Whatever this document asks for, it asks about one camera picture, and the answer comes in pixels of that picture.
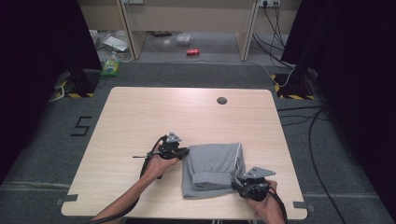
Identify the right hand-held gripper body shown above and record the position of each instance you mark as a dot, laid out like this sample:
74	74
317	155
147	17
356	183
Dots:
255	186

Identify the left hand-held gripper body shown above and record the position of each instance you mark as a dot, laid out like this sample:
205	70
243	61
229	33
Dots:
168	149

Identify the grey shorts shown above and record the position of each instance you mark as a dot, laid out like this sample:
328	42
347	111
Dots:
214	168

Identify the person's left hand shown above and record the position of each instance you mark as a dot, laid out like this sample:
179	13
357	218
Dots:
157	166

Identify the person's right hand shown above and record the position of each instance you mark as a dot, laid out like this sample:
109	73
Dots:
267	211

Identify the grey tape strip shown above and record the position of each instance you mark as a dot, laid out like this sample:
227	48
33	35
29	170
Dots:
67	199
303	206

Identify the red drink can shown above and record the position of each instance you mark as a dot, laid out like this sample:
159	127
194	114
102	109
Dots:
192	52

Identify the green packet on floor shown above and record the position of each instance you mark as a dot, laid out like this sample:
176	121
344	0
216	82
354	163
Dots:
110	67

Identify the black stand base striped tape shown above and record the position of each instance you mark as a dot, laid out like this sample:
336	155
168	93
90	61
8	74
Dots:
294	88
79	84

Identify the clear plastic container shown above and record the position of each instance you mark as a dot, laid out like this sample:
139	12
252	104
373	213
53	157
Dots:
183	39

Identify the white paper sheet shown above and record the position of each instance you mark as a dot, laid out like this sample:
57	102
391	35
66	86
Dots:
115	43

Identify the black curtain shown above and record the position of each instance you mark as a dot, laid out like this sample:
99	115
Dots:
358	77
37	62

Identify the white wall socket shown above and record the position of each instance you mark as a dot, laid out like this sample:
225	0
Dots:
269	2

